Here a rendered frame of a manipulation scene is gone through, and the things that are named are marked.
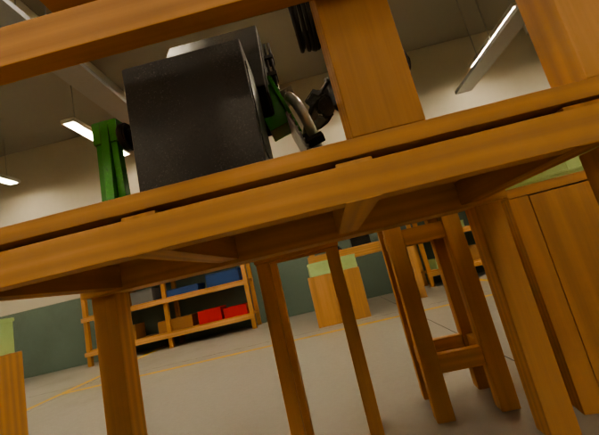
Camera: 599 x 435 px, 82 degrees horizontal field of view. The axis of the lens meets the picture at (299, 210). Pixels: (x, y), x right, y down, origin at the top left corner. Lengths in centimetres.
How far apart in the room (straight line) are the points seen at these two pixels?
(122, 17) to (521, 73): 815
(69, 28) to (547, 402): 160
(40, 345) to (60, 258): 795
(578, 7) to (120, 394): 162
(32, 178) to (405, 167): 888
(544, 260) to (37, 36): 158
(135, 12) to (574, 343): 160
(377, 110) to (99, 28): 56
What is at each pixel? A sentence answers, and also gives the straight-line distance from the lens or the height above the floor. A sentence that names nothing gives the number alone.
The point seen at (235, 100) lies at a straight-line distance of 86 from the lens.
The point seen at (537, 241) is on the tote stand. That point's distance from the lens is 152.
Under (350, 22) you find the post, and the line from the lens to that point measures 79.
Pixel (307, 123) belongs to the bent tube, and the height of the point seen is 106.
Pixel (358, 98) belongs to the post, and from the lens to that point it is 70.
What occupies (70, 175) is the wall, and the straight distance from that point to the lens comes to 872.
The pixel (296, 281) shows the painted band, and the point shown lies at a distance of 664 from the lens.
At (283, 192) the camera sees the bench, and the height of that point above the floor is 81.
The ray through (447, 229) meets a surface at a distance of 155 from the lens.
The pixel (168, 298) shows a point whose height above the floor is 83.
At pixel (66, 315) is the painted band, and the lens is 838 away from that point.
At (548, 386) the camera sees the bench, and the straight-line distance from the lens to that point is 144.
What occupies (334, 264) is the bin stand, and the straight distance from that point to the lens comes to 136.
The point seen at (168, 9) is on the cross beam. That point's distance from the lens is 82.
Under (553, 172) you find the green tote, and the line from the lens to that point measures 163.
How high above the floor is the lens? 65
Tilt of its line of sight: 11 degrees up
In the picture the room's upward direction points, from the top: 13 degrees counter-clockwise
